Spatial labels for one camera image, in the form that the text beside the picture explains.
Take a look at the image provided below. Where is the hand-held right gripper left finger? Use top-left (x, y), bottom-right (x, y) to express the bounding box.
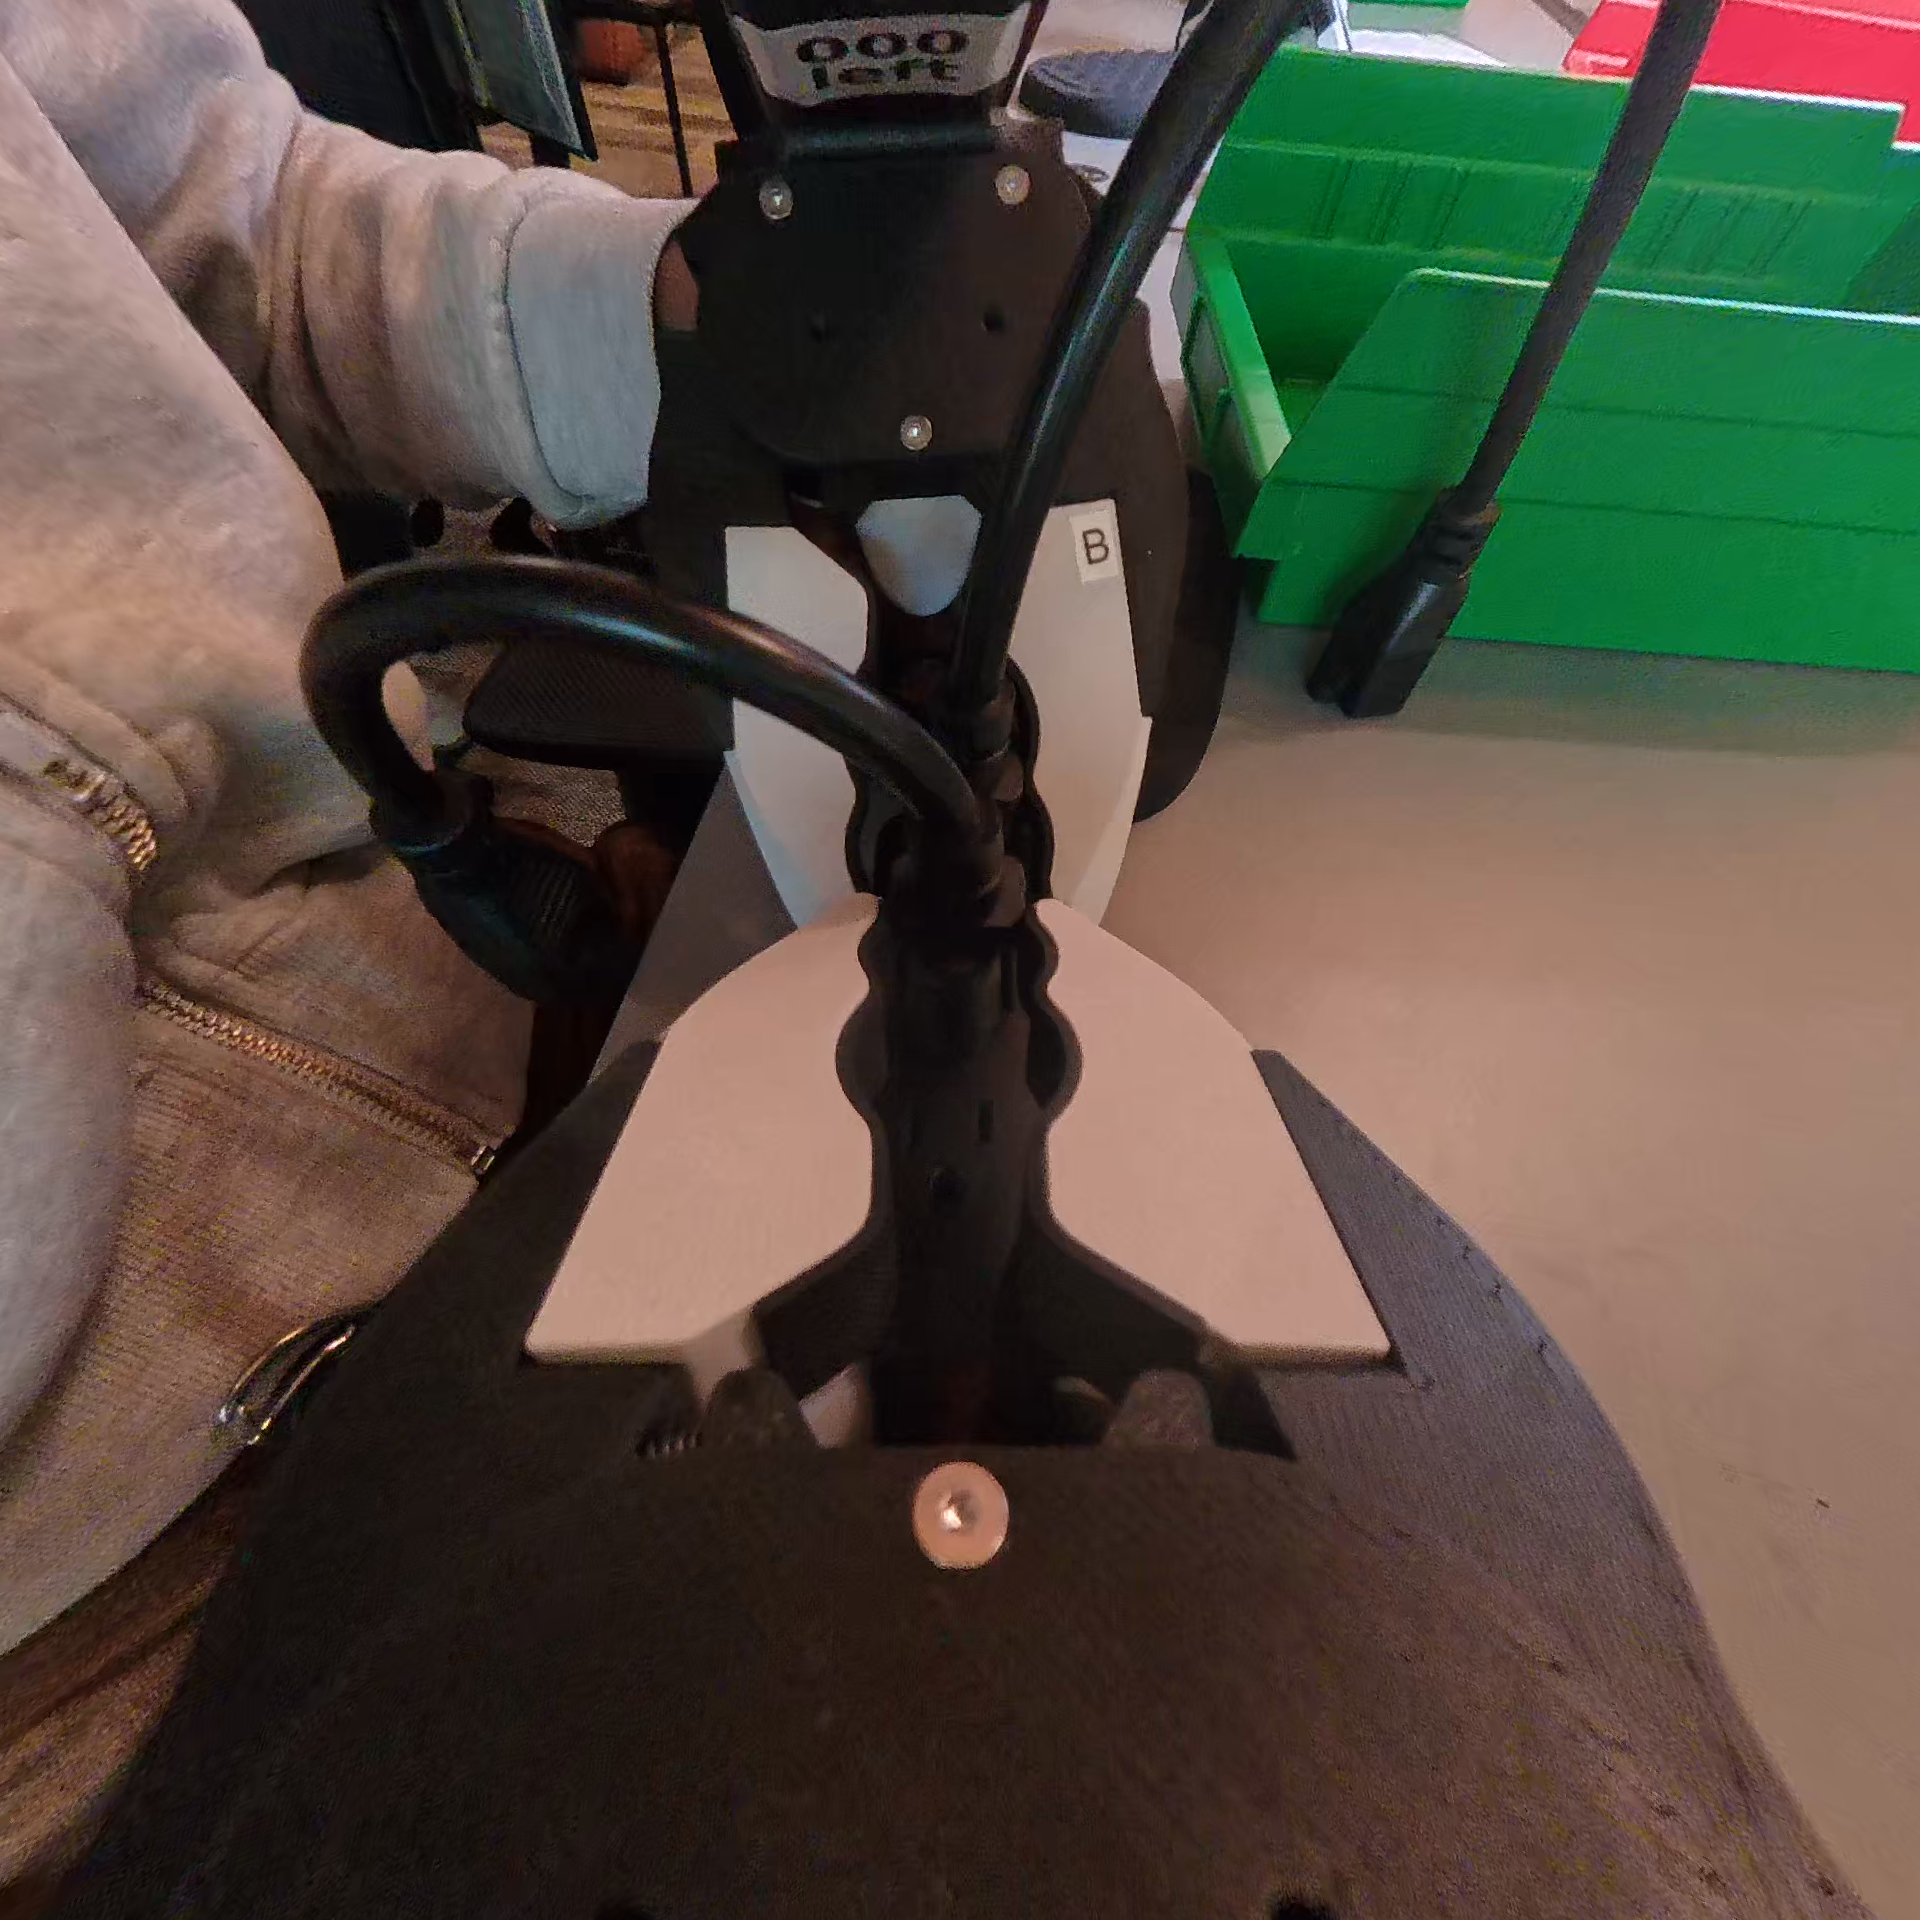
top-left (524, 893), bottom-right (911, 1398)

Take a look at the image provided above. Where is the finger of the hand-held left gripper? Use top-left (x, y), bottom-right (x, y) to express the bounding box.
top-left (974, 492), bottom-right (1158, 918)
top-left (724, 521), bottom-right (902, 923)

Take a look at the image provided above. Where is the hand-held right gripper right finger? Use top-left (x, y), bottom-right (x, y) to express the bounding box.
top-left (1021, 895), bottom-right (1392, 1369)

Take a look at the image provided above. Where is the person's left forearm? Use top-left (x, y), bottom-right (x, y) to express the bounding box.
top-left (0, 0), bottom-right (701, 529)

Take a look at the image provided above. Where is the black mesh chair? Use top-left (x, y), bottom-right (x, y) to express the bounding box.
top-left (463, 642), bottom-right (731, 760)

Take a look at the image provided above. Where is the metal framed panel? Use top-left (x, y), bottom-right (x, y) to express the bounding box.
top-left (443, 0), bottom-right (600, 170)

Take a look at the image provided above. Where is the person's torso in grey hoodie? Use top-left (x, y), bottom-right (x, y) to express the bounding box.
top-left (0, 59), bottom-right (535, 1651)

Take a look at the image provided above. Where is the green plastic bin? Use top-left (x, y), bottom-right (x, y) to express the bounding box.
top-left (1236, 265), bottom-right (1920, 678)
top-left (1176, 41), bottom-right (1920, 563)

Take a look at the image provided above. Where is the red plastic bin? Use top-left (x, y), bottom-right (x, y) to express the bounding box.
top-left (1560, 0), bottom-right (1920, 149)

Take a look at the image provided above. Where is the metal key ring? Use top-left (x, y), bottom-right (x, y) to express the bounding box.
top-left (214, 1316), bottom-right (360, 1449)

